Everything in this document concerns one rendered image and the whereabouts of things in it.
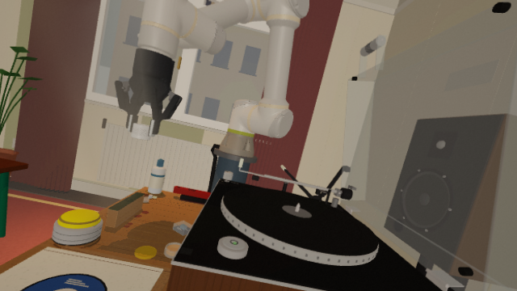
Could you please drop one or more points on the small white peg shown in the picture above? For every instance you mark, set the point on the small white peg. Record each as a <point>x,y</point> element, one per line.
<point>228,175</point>

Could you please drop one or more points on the peach round disc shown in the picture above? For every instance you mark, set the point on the peach round disc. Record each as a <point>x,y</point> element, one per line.
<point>173,250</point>

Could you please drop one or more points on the small clear case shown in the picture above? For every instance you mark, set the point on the small clear case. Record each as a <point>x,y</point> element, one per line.
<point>182,227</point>

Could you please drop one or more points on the silver tonearm with black counterweight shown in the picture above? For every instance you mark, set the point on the silver tonearm with black counterweight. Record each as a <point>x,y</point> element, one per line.
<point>346,193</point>

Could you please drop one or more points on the clear dust cover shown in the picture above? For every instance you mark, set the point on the clear dust cover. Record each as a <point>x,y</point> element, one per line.
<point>444,60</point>

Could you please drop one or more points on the white bottle with blue cap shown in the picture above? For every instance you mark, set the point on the white bottle with blue cap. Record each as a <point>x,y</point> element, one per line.
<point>156,178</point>

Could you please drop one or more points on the black cover stay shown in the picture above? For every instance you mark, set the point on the black cover stay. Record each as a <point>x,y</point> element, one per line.
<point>336,178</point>

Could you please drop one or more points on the brown topped green stand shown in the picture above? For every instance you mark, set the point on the brown topped green stand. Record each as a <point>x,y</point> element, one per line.
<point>10,165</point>

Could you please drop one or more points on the small white part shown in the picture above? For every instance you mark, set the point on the small white part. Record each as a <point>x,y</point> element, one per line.
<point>151,197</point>

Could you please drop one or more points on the white cover hinge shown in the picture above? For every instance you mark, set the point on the white cover hinge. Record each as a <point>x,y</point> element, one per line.
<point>442,279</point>

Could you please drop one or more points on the large yellow round pad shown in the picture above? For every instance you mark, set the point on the large yellow round pad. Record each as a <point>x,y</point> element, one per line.
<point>78,218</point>

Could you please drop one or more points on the black oval bumper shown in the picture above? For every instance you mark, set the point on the black oval bumper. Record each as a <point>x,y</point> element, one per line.
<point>465,271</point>
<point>501,7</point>

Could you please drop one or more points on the black cue lever white tip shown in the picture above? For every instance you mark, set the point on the black cue lever white tip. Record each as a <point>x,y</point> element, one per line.
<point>290,174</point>

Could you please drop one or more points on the white round adapter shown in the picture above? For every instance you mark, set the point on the white round adapter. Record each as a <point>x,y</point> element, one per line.
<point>140,131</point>

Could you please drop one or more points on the green plant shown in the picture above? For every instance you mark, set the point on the green plant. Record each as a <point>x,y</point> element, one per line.
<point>12,89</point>

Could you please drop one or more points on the red flat box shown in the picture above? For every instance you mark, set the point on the red flat box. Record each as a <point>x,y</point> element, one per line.
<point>192,190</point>

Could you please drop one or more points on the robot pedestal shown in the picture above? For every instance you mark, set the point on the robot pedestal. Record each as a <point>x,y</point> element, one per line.
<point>231,171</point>

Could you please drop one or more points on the white framed window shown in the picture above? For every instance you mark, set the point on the white framed window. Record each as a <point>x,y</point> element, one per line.
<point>187,81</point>

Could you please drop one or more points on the black platter with white rim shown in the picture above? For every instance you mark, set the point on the black platter with white rim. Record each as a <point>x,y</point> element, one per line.
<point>323,234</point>

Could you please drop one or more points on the dark red curtain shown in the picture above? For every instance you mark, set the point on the dark red curtain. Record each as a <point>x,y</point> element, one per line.
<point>56,101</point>
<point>315,81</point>

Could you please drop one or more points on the grey disc stack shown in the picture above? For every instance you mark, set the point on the grey disc stack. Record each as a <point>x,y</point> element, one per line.
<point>76,236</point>

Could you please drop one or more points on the small yellow disc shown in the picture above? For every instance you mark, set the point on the small yellow disc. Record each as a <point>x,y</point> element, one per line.
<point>145,252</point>

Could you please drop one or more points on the grey wall socket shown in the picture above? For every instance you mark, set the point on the grey wall socket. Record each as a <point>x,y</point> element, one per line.
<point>103,123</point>

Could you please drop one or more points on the grey speaker with wooden side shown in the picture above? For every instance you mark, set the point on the grey speaker with wooden side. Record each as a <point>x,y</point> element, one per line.
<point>424,198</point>

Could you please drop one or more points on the wooden block with green top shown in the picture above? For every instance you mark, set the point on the wooden block with green top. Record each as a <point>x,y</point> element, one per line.
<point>123,210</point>

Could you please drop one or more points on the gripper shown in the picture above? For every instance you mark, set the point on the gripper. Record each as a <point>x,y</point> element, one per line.
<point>151,74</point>

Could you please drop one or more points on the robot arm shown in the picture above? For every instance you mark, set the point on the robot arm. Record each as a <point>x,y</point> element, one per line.
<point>278,60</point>

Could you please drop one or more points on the white radiator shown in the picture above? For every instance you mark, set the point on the white radiator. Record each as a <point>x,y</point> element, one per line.
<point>121,157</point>

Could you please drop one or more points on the brown plant pot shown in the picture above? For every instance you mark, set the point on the brown plant pot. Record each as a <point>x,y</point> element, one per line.
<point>8,154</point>

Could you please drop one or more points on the white speed knob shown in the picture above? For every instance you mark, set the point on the white speed knob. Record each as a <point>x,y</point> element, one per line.
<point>232,247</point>

